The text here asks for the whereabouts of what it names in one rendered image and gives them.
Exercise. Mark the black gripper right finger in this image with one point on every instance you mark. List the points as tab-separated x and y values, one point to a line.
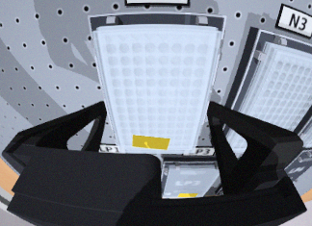
269	147

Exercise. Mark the grey perforated base plate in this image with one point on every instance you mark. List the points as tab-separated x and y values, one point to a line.
47	65

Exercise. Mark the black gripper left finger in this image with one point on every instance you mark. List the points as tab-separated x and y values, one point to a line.
55	133

